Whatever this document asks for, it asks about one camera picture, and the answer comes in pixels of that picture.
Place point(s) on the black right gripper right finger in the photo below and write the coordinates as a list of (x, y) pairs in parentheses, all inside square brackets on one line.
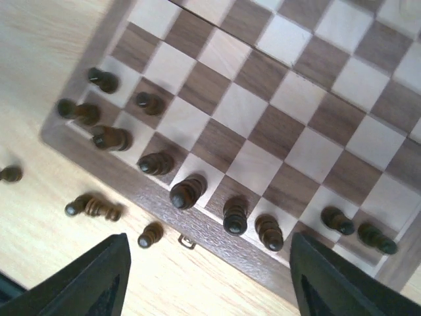
[(327, 284)]

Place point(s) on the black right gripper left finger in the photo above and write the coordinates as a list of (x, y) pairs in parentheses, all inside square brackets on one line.
[(93, 284)]

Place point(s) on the metal board clasp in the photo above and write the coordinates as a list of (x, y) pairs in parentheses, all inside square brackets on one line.
[(186, 242)]

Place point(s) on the dark chess piece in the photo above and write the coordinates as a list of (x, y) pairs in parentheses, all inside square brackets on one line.
[(11, 174), (235, 216), (93, 207), (151, 235), (269, 232), (86, 113), (373, 237), (156, 164), (185, 194), (109, 138), (335, 219), (151, 104), (105, 81)]

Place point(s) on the wooden chess board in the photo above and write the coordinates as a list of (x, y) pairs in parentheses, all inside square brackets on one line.
[(292, 105)]

